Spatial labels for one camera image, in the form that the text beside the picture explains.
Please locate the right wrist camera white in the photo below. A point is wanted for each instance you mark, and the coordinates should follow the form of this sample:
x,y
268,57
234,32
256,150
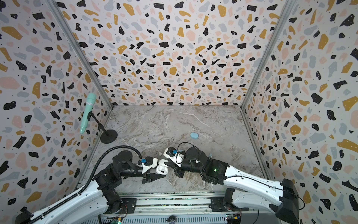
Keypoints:
x,y
174,155

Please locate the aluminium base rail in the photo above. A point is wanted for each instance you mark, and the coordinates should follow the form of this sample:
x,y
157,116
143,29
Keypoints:
x,y
196,208

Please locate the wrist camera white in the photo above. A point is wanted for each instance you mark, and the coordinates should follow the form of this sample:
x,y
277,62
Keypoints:
x,y
148,163
174,155

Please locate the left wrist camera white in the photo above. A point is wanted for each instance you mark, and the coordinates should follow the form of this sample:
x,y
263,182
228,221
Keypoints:
x,y
148,163

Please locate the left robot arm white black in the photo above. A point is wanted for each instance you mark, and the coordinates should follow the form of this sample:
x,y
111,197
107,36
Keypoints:
x,y
98,196

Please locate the blue earbud charging case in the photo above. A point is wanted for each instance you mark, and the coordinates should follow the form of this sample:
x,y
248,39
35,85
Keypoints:
x,y
194,135

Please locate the black knob on rail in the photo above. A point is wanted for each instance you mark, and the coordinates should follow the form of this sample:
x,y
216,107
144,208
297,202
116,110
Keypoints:
x,y
172,219

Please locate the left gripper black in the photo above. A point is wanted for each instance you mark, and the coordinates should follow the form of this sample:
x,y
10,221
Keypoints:
x,y
153,177

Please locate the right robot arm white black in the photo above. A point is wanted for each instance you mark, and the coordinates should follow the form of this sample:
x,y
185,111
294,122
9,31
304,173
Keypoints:
x,y
243,190

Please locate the black microphone stand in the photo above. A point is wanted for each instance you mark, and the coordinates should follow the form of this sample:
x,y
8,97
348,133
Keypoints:
x,y
108,136

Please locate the white earbud charging case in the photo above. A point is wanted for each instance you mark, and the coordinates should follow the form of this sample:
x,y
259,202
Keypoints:
x,y
162,168

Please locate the mint green microphone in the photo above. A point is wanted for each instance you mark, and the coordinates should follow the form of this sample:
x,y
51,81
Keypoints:
x,y
90,102

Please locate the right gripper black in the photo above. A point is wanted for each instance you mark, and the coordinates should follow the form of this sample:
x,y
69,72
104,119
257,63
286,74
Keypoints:
x,y
179,170

